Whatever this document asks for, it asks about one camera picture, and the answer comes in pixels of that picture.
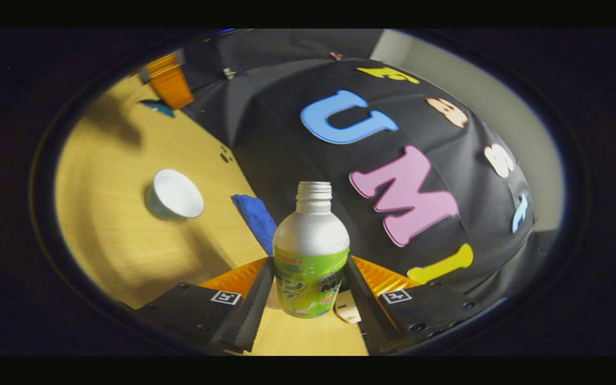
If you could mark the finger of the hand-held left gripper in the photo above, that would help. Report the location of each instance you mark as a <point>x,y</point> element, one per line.
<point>171,85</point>

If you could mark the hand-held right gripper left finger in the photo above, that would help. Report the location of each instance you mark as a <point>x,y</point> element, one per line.
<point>252,315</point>

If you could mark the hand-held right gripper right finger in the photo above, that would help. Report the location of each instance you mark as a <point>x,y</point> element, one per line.
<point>364,315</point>

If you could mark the silver green water bottle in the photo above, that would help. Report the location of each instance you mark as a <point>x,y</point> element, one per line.
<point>310,240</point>

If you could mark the teal teacup white inside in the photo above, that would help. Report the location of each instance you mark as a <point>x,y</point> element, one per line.
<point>177,195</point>

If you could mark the white clip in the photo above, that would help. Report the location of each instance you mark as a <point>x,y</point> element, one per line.
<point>229,72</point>

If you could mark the blue towel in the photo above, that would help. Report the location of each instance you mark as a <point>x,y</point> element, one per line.
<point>254,216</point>

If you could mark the black backdrop cloth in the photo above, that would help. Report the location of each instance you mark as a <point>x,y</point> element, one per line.
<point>286,149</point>

